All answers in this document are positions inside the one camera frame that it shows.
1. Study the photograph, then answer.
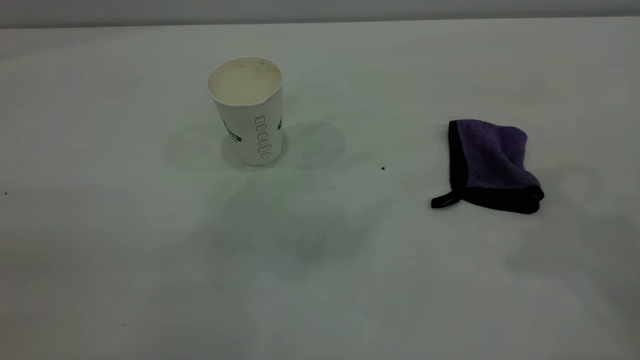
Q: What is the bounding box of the white paper coffee cup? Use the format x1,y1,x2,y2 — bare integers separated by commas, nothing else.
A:
206,56,285,168

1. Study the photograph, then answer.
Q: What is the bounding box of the purple cloth with black trim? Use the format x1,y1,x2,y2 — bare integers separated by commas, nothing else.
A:
430,118,546,215

